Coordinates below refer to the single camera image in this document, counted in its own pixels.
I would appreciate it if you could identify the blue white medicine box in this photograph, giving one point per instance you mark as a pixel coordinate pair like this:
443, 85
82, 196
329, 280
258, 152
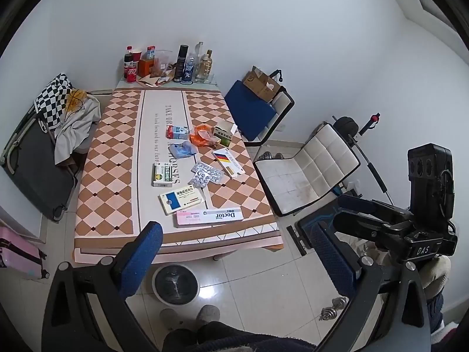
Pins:
182, 198

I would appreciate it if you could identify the person's left foot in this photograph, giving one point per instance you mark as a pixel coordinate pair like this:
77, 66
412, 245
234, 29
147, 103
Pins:
172, 317

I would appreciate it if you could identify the gold cap glass bottle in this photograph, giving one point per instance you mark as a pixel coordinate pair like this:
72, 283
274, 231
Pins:
208, 65

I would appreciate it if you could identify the grey cloth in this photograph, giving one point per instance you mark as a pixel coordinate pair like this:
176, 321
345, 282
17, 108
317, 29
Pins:
75, 132

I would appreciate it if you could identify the tall clear glass bottle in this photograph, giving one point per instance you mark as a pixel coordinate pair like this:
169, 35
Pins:
199, 58

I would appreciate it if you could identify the pink white long box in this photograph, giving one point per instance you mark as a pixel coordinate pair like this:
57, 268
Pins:
209, 217

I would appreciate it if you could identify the blue white drink carton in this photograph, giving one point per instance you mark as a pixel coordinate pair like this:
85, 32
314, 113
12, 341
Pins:
150, 52

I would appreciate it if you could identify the dark folded cot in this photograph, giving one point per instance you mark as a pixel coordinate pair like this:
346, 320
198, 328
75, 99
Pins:
36, 170

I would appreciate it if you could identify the blue folding chair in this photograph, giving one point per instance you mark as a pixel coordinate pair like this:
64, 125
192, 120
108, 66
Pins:
252, 112

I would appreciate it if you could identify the orange box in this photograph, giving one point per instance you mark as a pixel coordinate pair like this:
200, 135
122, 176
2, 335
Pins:
146, 68

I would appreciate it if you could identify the black white checkered bag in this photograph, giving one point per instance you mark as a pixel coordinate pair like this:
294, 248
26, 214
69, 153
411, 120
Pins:
53, 97

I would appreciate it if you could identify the round white trash bin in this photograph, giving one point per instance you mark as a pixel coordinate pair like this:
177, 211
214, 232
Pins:
175, 285

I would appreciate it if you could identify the checked brown tablecloth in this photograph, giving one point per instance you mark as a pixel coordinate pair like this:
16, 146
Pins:
117, 161

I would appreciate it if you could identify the person's foot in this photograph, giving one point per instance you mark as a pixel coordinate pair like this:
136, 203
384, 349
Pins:
172, 317
209, 313

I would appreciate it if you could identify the flag print box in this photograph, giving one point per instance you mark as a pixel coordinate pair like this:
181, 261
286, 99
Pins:
229, 163

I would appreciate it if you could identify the orange plastic wrapper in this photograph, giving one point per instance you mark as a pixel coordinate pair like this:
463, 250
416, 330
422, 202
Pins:
202, 136

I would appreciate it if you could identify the cardboard box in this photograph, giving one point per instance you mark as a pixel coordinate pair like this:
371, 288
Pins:
262, 82

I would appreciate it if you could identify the brown paper packet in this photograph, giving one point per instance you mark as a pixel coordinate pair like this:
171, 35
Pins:
154, 79

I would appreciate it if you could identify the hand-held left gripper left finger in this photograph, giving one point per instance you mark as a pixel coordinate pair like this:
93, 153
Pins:
141, 260

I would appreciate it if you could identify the person's right leg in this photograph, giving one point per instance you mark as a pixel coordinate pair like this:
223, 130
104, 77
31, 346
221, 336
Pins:
242, 337

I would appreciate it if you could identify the person's leg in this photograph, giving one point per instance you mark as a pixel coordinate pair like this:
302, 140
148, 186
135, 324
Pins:
242, 337
179, 341

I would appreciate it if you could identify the green white medicine box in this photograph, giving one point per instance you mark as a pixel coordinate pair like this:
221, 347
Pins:
162, 174

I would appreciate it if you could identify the black spray can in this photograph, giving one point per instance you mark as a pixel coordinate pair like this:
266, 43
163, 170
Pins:
181, 63

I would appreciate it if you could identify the orange mesh bag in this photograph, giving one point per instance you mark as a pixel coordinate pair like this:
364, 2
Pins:
76, 99

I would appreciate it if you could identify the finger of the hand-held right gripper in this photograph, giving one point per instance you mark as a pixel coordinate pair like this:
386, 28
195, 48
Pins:
357, 203
366, 227

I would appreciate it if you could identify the small blue milk carton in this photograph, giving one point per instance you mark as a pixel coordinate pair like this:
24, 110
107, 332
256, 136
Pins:
177, 131

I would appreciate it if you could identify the clear snack bag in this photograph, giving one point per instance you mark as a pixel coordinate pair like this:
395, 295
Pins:
163, 60

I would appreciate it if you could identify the person's right foot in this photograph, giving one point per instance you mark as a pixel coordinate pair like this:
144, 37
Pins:
209, 313

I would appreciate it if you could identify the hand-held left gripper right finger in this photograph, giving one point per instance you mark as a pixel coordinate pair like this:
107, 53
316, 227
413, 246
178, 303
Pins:
335, 262

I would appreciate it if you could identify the blue plastic wrapper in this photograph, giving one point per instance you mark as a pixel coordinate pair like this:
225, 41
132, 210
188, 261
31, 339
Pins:
183, 150

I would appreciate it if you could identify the blue label water bottle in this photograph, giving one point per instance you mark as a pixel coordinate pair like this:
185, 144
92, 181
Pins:
189, 68

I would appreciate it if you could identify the chrome dumbbell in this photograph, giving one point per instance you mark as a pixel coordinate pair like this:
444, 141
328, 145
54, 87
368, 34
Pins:
333, 310

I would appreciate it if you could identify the silver blister pack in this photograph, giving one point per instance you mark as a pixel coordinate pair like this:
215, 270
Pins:
198, 182
207, 171

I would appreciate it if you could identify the black exercise machine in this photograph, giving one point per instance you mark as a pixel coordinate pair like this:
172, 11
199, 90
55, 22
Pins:
348, 126

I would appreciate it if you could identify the red paper cup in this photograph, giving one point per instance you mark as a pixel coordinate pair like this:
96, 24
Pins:
136, 55

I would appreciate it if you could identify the pink suitcase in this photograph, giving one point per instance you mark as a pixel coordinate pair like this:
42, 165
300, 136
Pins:
18, 253

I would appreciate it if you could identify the white padded chair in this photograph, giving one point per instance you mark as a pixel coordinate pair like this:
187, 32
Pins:
307, 176

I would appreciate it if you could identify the person's right forearm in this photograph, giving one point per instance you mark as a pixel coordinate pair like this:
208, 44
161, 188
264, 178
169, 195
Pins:
436, 275

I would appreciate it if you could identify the dark green small box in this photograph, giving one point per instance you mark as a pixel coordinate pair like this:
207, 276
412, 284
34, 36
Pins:
225, 134

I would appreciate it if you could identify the person's left leg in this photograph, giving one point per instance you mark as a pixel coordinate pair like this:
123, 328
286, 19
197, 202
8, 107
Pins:
179, 341

